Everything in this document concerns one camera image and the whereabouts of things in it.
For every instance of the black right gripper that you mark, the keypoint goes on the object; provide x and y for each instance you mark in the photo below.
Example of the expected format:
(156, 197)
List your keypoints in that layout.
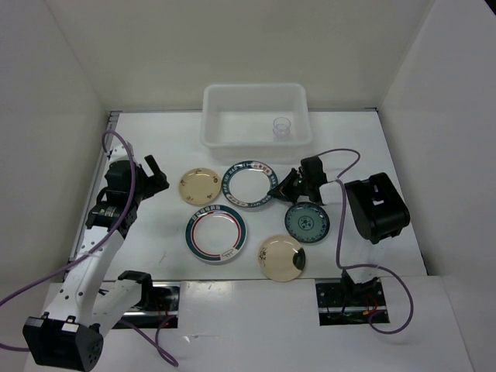
(283, 191)

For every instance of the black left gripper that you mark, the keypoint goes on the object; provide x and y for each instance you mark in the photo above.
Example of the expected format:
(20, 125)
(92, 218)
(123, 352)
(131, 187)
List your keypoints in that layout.
(156, 182)

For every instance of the teal rim lettered plate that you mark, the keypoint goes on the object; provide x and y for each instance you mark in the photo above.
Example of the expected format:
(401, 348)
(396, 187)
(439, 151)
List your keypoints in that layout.
(246, 184)

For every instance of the teal red ring plate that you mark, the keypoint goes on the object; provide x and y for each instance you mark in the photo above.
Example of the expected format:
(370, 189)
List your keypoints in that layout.
(216, 234)

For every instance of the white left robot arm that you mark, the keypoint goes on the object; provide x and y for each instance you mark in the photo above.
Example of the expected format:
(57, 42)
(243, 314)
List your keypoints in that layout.
(70, 333)

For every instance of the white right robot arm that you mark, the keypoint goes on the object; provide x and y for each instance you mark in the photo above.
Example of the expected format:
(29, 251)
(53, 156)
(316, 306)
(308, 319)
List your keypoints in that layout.
(377, 209)

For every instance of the clear glass cup in bin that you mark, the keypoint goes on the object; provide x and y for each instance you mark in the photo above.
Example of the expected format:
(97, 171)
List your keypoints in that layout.
(282, 129)

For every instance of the white plastic bin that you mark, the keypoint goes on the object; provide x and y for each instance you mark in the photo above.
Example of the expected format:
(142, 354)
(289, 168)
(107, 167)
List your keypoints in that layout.
(237, 120)

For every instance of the blue patterned small plate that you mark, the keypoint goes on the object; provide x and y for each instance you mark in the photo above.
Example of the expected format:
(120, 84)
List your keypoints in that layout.
(307, 222)

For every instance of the beige flower pattern plate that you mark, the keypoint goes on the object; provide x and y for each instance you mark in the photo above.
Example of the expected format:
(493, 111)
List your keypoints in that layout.
(199, 186)

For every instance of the beige plate with calligraphy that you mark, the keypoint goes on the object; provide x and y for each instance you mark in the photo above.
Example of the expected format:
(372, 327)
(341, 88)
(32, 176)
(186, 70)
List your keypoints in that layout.
(281, 258)

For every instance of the aluminium table edge rail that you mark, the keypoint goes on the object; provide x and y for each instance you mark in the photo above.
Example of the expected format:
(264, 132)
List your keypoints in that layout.
(89, 202)

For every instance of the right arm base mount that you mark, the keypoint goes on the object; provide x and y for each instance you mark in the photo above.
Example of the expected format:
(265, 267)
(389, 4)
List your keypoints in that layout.
(336, 308)

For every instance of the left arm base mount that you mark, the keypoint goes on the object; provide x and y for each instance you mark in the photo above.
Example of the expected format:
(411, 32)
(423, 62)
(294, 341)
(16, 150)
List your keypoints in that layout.
(163, 306)

